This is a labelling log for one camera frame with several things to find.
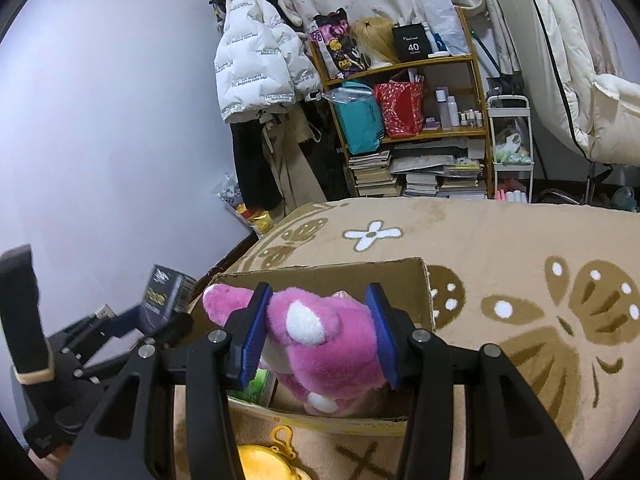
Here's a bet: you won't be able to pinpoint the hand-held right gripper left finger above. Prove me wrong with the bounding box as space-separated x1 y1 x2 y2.
60 282 273 480

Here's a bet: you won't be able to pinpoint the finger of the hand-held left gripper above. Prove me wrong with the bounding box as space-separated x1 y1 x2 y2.
47 304 148 361

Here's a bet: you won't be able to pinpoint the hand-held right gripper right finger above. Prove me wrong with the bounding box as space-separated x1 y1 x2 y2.
365 282 586 480

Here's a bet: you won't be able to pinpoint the dark tissue box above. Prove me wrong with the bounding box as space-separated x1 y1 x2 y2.
137 264 197 336

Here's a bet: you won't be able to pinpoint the green packet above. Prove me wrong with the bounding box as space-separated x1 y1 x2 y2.
230 367 278 406

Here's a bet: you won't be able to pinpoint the pink plush bear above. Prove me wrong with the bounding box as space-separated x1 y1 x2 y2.
202 282 401 416

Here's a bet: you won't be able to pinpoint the plastic bags of snacks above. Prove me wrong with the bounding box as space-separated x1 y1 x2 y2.
217 175 276 236

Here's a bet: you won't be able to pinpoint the printed beige blanket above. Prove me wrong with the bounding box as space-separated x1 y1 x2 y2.
30 195 640 480

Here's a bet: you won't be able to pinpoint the small stack of books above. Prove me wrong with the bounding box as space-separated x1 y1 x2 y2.
347 150 401 198

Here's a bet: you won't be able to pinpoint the large pile of books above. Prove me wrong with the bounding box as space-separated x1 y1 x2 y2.
402 140 488 200

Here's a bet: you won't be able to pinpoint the black hanging clothes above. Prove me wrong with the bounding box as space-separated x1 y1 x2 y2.
231 110 283 211

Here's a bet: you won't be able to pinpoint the teal shopping bag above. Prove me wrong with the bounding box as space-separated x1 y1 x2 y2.
327 81 385 156

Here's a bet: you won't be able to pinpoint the red patterned bag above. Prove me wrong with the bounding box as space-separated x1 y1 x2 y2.
372 72 426 139

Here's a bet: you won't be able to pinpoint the tall white bottle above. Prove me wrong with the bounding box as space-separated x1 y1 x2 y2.
435 87 451 131

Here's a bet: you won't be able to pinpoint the wooden shelf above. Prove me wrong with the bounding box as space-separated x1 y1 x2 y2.
307 7 493 201

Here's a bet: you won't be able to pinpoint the white trolley cart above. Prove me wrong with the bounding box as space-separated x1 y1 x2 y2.
486 95 535 204

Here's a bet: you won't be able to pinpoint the white puffer jacket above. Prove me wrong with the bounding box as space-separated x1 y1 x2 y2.
214 0 321 123

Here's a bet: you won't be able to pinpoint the black printed gift bag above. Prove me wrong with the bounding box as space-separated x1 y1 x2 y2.
309 7 366 81

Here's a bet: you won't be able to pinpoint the black cardboard box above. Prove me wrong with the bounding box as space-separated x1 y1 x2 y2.
391 24 432 60

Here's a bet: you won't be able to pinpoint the blonde wig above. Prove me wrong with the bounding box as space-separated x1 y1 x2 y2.
348 16 401 71

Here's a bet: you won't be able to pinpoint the white plastic bag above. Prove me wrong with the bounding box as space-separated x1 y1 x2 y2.
417 0 471 56

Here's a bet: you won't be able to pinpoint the cream padded chair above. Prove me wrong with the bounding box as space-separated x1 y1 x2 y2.
510 0 640 166

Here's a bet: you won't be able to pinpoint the yellow plush keychain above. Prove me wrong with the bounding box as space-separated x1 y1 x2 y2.
235 425 316 480

